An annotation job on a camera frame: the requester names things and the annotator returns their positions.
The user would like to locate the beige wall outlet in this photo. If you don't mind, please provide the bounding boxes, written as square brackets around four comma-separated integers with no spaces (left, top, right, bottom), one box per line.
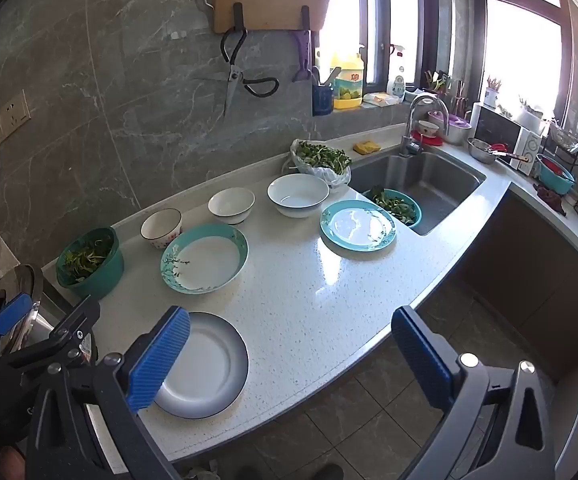
[0,89,32,136]

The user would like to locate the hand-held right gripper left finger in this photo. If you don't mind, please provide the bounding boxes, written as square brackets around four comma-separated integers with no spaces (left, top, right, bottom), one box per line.
[25,306,190,480]

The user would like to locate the steel rice cooker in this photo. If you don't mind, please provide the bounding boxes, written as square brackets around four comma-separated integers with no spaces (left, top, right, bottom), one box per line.
[0,263,100,366]

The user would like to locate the teal colander of greens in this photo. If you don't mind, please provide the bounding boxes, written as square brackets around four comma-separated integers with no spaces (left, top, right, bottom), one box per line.
[361,187,423,230]

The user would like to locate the steel sink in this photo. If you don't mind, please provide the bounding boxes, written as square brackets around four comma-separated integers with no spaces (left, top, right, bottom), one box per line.
[346,152,487,237]

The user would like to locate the white cup of sticks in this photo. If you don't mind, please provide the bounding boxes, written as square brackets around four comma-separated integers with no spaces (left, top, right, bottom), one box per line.
[483,76,502,110]

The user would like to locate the white spray bottle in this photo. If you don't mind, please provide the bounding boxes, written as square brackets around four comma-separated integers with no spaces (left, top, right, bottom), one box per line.
[386,42,408,100]

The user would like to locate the plastic bag of greens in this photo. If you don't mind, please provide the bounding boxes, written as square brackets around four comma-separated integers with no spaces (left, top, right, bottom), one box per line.
[283,138,354,190]

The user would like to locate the purple peeler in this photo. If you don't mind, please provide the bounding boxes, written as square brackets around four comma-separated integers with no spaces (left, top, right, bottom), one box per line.
[291,30,314,83]

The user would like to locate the white bowl red flower print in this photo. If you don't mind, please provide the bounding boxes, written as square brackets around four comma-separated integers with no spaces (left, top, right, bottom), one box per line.
[140,208,184,250]

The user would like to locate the green bowl of greens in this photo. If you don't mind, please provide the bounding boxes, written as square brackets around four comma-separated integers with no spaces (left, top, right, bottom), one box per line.
[55,226,124,301]

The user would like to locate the yellow detergent bottle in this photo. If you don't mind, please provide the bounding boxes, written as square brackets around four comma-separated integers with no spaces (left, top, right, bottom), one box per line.
[330,52,366,110]

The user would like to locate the window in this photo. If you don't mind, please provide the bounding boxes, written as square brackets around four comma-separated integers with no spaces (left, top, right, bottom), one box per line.
[314,0,577,121]

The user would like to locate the person's left hand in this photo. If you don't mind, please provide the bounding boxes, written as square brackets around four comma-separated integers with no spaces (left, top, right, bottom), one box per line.
[0,445,27,480]

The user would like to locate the teal floral deep plate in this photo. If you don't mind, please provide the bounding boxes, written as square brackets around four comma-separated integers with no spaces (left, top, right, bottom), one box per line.
[160,223,250,294]

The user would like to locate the blue utensil cup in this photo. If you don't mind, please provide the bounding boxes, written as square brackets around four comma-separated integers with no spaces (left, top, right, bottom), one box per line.
[311,66,342,117]

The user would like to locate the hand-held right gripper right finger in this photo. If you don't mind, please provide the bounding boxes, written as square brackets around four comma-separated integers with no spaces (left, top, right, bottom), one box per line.
[391,306,556,480]

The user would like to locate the brown base cabinet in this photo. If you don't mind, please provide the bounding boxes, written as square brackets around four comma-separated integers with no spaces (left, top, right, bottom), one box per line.
[456,190,578,376]

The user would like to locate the large white bowl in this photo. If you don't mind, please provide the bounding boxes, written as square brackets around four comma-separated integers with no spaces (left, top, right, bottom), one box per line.
[267,174,330,219]

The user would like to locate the black handled kitchen scissors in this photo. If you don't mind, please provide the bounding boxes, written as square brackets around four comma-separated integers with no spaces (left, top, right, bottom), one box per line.
[220,27,280,118]

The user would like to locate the white wipes packet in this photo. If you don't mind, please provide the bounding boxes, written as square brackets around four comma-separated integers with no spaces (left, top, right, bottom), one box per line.
[362,91,400,108]

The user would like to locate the teal basin red strainer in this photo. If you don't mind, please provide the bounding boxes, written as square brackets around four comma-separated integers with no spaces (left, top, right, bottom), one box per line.
[535,153,576,196]

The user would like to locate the dark red cloth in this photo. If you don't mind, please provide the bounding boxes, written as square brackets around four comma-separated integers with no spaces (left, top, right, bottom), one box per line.
[533,183,567,217]

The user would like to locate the white microwave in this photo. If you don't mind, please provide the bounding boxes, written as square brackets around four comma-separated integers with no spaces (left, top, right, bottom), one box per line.
[471,102,542,173]

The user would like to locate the chrome faucet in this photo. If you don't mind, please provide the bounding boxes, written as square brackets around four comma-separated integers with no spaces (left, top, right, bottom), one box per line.
[400,93,450,158]

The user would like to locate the wire rack steel strainer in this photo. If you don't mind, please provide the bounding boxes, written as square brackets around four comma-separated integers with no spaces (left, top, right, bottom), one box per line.
[546,120,578,161]

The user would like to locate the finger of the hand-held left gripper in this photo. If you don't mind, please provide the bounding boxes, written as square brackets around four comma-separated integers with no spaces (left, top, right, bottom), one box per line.
[0,287,33,356]
[0,296,102,377]

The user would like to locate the dark shoe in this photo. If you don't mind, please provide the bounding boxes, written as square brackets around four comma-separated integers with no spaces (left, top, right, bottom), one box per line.
[304,462,344,480]

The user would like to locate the purple lidded container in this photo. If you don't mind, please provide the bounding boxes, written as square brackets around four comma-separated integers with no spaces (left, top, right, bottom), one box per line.
[441,112,472,146]

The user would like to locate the steel mixing bowl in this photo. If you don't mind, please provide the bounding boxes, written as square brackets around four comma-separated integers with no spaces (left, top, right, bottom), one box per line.
[467,137,500,165]

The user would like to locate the white plate dark rim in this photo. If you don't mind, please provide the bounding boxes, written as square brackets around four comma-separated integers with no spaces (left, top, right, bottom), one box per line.
[154,311,250,421]

